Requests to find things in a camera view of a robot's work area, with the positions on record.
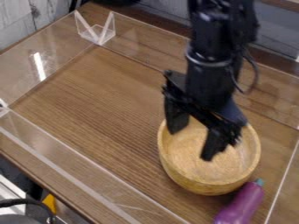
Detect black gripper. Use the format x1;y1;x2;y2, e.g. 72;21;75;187
163;52;248;161

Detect brown wooden bowl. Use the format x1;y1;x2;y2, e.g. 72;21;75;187
157;118;262;196

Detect purple toy eggplant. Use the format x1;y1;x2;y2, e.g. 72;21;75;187
214;178;264;224

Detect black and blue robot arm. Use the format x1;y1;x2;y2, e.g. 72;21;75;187
163;0;259;161

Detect yellow and black equipment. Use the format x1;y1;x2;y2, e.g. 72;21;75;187
41;193;72;224

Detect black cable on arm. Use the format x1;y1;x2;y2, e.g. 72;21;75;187
228;46;260;95

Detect clear acrylic front wall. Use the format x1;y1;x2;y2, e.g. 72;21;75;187
0;101;190;224

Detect clear acrylic corner bracket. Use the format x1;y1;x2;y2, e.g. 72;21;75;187
73;11;116;46

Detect black cable lower left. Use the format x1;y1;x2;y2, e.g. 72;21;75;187
0;198;59;224

